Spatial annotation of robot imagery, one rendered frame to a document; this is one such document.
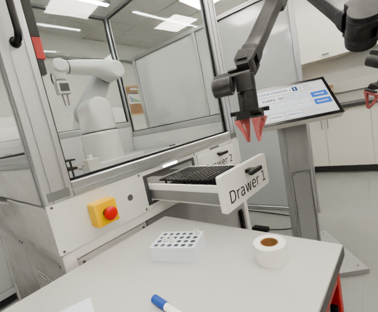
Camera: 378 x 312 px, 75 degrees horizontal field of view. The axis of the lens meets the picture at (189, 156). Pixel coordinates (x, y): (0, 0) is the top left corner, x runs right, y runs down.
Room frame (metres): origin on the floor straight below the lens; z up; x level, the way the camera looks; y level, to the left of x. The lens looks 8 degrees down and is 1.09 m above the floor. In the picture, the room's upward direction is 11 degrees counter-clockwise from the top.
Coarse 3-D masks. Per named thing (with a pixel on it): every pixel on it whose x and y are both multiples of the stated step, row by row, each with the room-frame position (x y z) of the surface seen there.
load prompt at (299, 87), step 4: (284, 88) 1.64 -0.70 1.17; (288, 88) 1.63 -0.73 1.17; (292, 88) 1.62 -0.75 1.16; (296, 88) 1.62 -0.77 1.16; (300, 88) 1.61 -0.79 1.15; (264, 92) 1.65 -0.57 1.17; (268, 92) 1.64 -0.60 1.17; (272, 92) 1.63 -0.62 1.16; (276, 92) 1.63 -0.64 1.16; (280, 92) 1.62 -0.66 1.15; (284, 92) 1.61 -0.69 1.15; (288, 92) 1.61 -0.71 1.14; (260, 96) 1.63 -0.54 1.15; (264, 96) 1.63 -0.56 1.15; (268, 96) 1.62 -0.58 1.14; (272, 96) 1.61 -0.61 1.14
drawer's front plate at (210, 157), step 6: (228, 144) 1.28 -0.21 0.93; (216, 150) 1.19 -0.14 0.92; (222, 150) 1.23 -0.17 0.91; (228, 150) 1.27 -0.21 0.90; (198, 156) 1.10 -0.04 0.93; (204, 156) 1.12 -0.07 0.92; (210, 156) 1.15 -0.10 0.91; (216, 156) 1.19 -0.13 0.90; (222, 156) 1.22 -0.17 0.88; (228, 156) 1.26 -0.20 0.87; (234, 156) 1.30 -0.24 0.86; (198, 162) 1.10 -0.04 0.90; (204, 162) 1.11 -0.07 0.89; (210, 162) 1.14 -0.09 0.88; (216, 162) 1.18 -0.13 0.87; (228, 162) 1.25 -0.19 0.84; (234, 162) 1.30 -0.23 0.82
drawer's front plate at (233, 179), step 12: (264, 156) 0.85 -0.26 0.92; (240, 168) 0.73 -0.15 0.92; (264, 168) 0.84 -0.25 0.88; (216, 180) 0.65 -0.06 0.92; (228, 180) 0.67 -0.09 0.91; (240, 180) 0.72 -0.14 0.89; (264, 180) 0.83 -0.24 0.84; (228, 192) 0.66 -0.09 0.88; (240, 192) 0.71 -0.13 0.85; (252, 192) 0.76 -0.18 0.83; (228, 204) 0.65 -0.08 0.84
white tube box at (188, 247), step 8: (168, 232) 0.66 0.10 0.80; (176, 232) 0.65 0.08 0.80; (184, 232) 0.64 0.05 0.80; (192, 232) 0.63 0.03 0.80; (200, 232) 0.62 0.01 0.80; (160, 240) 0.62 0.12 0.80; (168, 240) 0.61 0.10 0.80; (176, 240) 0.60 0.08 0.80; (184, 240) 0.59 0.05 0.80; (192, 240) 0.59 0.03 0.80; (200, 240) 0.59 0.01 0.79; (152, 248) 0.58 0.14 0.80; (160, 248) 0.58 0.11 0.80; (168, 248) 0.57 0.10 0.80; (176, 248) 0.56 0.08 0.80; (184, 248) 0.55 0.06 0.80; (192, 248) 0.54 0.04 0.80; (200, 248) 0.58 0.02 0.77; (152, 256) 0.59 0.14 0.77; (160, 256) 0.58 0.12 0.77; (168, 256) 0.57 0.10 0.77; (176, 256) 0.56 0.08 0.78; (184, 256) 0.55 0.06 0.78; (192, 256) 0.55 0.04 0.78
